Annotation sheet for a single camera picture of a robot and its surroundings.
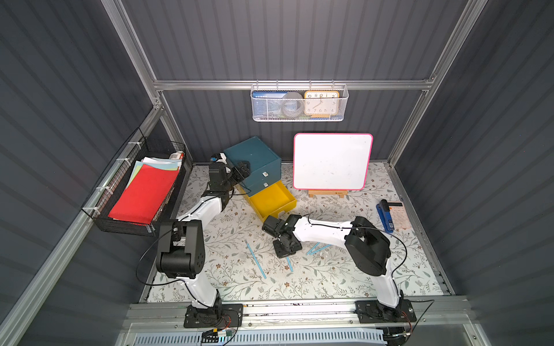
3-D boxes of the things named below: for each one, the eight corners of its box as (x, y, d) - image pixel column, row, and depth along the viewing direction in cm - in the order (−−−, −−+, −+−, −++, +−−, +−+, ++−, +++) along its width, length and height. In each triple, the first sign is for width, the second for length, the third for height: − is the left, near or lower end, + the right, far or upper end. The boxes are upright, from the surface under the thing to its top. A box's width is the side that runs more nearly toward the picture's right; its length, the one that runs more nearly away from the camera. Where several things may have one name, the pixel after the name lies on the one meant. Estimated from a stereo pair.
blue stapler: (385, 233, 96) (389, 228, 92) (375, 204, 105) (379, 199, 102) (393, 233, 96) (397, 228, 92) (383, 204, 105) (386, 199, 102)
